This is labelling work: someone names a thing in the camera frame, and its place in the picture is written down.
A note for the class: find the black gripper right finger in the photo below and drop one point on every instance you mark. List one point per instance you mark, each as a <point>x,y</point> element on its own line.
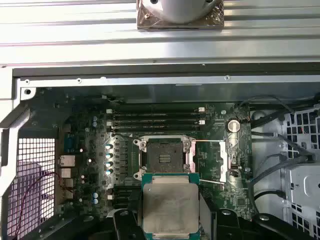
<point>230,225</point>

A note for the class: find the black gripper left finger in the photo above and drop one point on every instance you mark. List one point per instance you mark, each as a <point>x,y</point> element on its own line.
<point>125,225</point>

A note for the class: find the silver-topped green CPU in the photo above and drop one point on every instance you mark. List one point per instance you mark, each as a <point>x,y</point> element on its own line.
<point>170,207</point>

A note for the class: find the RAM slot with white clips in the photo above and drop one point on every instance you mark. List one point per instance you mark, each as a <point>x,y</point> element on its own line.
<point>155,123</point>
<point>127,196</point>
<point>155,110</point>

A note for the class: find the CPU socket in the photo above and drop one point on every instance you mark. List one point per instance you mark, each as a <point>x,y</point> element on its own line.
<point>165,150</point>

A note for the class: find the blue-topped capacitor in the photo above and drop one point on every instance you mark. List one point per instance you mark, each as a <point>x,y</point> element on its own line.
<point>109,172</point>
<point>108,164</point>
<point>108,155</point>
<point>108,147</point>

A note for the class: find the silver rear port block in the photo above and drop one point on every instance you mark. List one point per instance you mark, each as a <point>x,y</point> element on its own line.
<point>68,195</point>
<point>67,160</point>
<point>67,183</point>
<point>67,173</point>

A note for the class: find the blue rear port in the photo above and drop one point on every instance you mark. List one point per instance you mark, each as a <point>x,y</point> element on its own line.
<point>68,143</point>

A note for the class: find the silver coin battery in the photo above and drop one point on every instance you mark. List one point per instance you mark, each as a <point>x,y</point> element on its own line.
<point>233,125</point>

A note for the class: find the green motherboard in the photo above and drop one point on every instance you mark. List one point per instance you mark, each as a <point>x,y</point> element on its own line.
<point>212,120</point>

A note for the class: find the grey metal PC case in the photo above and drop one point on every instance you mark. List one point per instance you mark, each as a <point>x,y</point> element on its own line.
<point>75,80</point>

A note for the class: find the square brown mounting plate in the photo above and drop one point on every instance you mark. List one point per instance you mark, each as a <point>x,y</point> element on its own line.
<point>142,21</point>

